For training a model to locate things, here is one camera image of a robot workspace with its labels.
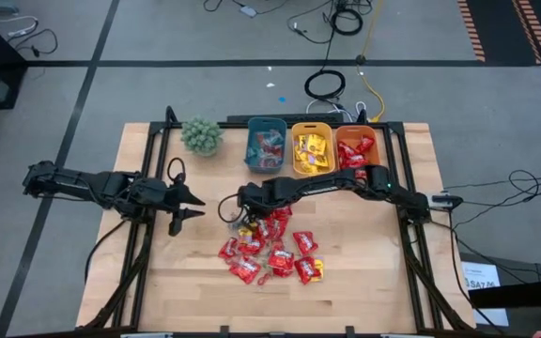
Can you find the potted green succulent plant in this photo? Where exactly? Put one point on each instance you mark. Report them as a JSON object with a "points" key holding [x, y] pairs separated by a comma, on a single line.
{"points": [[201, 136]]}

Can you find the black floor plug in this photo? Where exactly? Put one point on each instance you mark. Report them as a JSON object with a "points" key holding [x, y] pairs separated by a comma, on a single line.
{"points": [[360, 59]]}

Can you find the red Skittles candy pack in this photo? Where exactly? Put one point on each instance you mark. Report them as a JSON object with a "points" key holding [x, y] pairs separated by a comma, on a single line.
{"points": [[306, 271], [345, 151], [251, 245], [281, 259], [279, 228], [264, 229], [356, 161], [365, 143], [305, 242], [228, 249], [283, 213], [245, 269]]}

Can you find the yellow Sour Patch candy pack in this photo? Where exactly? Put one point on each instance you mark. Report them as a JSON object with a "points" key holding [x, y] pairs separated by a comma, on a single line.
{"points": [[303, 157], [320, 270], [319, 159], [245, 232], [316, 144], [309, 168], [303, 142]]}

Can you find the teal gummy fish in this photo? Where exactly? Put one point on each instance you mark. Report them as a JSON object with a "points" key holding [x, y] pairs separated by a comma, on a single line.
{"points": [[252, 152], [275, 137]]}

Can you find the orange plastic bin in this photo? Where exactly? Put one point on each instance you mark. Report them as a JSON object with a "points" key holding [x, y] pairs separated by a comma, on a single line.
{"points": [[352, 132]]}

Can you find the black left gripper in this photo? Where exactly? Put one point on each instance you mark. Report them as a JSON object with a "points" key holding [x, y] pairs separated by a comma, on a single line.
{"points": [[150, 195]]}

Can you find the black desk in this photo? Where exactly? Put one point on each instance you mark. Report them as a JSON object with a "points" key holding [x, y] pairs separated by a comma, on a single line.
{"points": [[524, 293]]}

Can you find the yellow plastic bin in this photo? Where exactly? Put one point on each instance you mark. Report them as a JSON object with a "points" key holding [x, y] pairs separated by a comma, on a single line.
{"points": [[313, 127]]}

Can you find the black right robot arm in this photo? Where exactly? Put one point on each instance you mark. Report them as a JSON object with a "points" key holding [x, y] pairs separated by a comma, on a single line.
{"points": [[327, 184]]}

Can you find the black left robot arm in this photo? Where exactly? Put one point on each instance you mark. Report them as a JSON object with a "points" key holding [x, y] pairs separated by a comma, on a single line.
{"points": [[78, 180]]}

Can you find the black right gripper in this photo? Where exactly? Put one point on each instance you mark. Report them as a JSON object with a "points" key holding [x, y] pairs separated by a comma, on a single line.
{"points": [[256, 197]]}

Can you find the grey power adapter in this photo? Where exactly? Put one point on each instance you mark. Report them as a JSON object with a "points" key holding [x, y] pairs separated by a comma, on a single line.
{"points": [[248, 11]]}

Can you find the red gummy fish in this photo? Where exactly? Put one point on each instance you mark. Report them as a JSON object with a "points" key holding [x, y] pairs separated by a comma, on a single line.
{"points": [[273, 150], [270, 163], [264, 279], [262, 140]]}

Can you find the teal plastic bin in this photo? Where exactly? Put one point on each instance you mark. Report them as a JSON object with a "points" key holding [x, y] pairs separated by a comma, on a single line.
{"points": [[266, 126]]}

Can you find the white paper sign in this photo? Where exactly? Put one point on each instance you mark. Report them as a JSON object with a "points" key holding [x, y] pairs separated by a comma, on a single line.
{"points": [[479, 272]]}

